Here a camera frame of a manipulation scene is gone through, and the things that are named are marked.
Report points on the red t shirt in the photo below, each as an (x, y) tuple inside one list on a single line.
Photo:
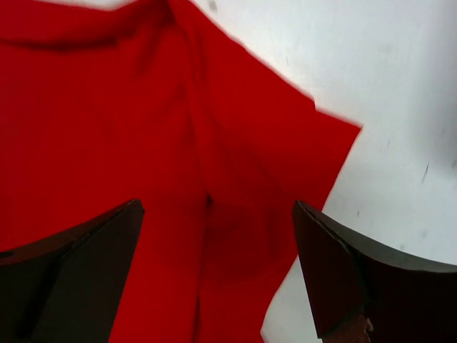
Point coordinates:
[(153, 101)]

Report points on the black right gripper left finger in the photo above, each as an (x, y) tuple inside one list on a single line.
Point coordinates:
[(67, 287)]

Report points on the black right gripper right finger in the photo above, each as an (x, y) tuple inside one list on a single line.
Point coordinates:
[(361, 290)]

